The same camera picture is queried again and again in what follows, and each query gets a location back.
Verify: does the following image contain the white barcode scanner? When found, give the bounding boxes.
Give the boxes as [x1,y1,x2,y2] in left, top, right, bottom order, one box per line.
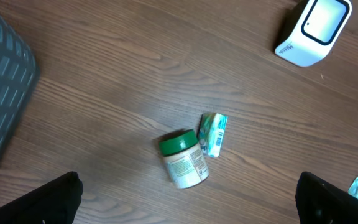
[275,0,352,67]

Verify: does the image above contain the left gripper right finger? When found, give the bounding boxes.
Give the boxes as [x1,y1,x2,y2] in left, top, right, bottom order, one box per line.
[295,172,358,224]

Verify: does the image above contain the small teal white packet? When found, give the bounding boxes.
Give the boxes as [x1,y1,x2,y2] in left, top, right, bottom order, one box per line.
[198,113,228,157]

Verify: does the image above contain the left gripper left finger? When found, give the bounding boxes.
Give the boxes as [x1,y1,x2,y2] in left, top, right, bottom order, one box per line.
[0,171,83,224]

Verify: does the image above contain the green lid jar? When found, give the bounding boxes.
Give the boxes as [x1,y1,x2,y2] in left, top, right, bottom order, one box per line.
[158,129,209,189]

